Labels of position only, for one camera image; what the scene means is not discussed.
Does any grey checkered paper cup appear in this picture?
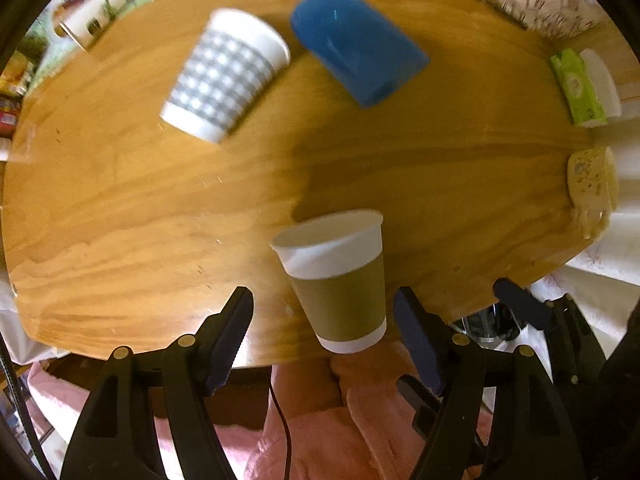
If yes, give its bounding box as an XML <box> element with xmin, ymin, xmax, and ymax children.
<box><xmin>160</xmin><ymin>8</ymin><xmax>291</xmax><ymax>143</ymax></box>

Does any blue plastic cup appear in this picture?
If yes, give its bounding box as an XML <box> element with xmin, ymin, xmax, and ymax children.
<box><xmin>290</xmin><ymin>0</ymin><xmax>430</xmax><ymax>107</ymax></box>

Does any white cup with leaf print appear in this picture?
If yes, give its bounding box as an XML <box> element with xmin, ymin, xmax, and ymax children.
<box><xmin>53</xmin><ymin>0</ymin><xmax>127</xmax><ymax>50</ymax></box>

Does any olive green banded paper cup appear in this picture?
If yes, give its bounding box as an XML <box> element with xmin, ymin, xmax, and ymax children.
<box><xmin>271</xmin><ymin>209</ymin><xmax>387</xmax><ymax>354</ymax></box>

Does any red can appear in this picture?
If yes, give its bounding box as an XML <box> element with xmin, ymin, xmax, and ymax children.
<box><xmin>0</xmin><ymin>96</ymin><xmax>22</xmax><ymax>138</ymax></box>

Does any black cable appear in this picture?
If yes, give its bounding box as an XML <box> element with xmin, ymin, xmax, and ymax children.
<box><xmin>268</xmin><ymin>378</ymin><xmax>293</xmax><ymax>480</ymax></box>

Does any pink fabric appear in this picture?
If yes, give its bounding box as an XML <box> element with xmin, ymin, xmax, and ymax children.
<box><xmin>27</xmin><ymin>343</ymin><xmax>497</xmax><ymax>480</ymax></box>

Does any green tissue pack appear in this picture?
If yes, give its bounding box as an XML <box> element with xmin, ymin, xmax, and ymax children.
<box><xmin>549</xmin><ymin>49</ymin><xmax>606</xmax><ymax>128</ymax></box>

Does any beige speckled mug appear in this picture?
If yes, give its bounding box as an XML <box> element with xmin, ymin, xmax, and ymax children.
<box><xmin>566</xmin><ymin>146</ymin><xmax>620</xmax><ymax>212</ymax></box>

